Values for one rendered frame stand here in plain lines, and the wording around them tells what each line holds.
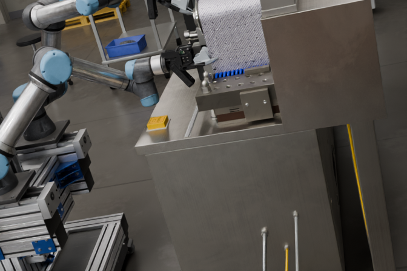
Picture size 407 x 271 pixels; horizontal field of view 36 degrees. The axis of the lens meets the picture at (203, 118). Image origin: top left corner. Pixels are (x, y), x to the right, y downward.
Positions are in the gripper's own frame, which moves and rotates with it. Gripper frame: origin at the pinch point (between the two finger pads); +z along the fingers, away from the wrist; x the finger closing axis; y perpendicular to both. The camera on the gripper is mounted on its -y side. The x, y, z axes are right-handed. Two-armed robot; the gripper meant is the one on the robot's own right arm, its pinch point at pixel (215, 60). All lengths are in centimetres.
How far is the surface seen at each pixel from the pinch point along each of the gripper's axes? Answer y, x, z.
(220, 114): -14.8, -18.7, 0.7
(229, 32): 9.5, -0.3, 7.8
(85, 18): -99, 586, -285
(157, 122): -16.5, -12.7, -25.1
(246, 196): -46, -26, 5
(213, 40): 7.9, -0.2, 1.1
